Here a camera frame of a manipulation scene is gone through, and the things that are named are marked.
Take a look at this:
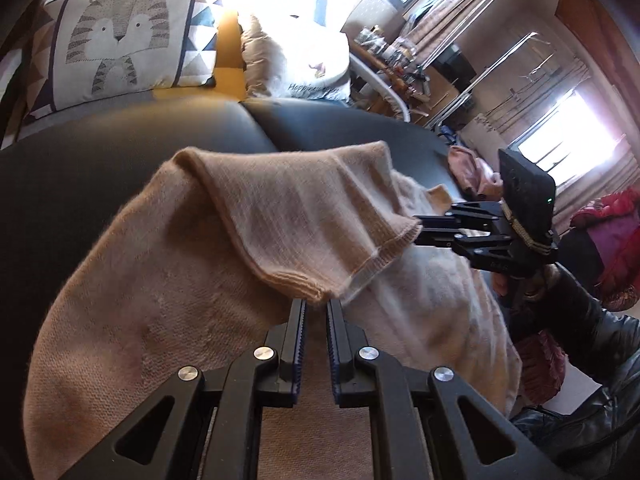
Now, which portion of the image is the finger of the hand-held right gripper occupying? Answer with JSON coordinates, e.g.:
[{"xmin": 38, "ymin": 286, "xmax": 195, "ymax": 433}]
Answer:
[
  {"xmin": 413, "ymin": 230, "xmax": 502, "ymax": 273},
  {"xmin": 413, "ymin": 201, "xmax": 503, "ymax": 233}
]

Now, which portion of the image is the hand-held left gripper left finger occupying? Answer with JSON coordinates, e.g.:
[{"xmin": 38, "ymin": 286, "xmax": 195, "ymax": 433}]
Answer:
[{"xmin": 62, "ymin": 299, "xmax": 307, "ymax": 480}]

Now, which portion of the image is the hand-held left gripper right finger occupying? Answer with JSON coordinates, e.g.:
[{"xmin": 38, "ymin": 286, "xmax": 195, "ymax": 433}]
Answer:
[{"xmin": 326, "ymin": 299, "xmax": 568, "ymax": 480}]

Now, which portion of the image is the beige knit sweater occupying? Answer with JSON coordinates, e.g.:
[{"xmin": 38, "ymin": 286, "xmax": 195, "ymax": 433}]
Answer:
[{"xmin": 22, "ymin": 140, "xmax": 523, "ymax": 480}]

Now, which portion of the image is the person's right forearm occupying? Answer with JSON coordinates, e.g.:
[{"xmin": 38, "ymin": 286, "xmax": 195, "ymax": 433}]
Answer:
[{"xmin": 510, "ymin": 265, "xmax": 640, "ymax": 480}]

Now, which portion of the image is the metal clothes rack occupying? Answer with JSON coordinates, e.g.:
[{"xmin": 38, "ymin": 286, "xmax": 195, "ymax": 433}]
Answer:
[{"xmin": 425, "ymin": 30, "xmax": 558, "ymax": 126}]

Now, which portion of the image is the person's right hand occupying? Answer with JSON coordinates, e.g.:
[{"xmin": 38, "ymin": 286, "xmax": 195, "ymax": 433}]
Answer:
[{"xmin": 491, "ymin": 264, "xmax": 558, "ymax": 311}]

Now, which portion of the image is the pink knit garment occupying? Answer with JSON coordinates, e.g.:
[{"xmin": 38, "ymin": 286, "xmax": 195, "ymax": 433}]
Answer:
[{"xmin": 446, "ymin": 146, "xmax": 503, "ymax": 201}]

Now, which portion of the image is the black television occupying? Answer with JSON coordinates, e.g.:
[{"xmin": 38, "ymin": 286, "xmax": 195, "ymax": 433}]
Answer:
[{"xmin": 430, "ymin": 45, "xmax": 476, "ymax": 83}]

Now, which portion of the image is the cluttered wooden side table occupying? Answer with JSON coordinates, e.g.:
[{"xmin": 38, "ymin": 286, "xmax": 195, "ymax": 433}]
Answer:
[{"xmin": 357, "ymin": 22, "xmax": 436, "ymax": 96}]

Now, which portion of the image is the deer print pillow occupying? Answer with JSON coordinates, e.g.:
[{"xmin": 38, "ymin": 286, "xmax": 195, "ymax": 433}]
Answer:
[{"xmin": 237, "ymin": 12, "xmax": 353, "ymax": 103}]

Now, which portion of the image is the yellow blue patterned blanket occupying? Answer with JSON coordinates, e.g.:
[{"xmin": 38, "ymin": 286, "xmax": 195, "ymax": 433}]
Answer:
[{"xmin": 152, "ymin": 0, "xmax": 353, "ymax": 103}]

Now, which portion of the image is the tiger print pillow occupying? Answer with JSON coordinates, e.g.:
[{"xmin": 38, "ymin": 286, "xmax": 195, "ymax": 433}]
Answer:
[{"xmin": 22, "ymin": 0, "xmax": 221, "ymax": 126}]

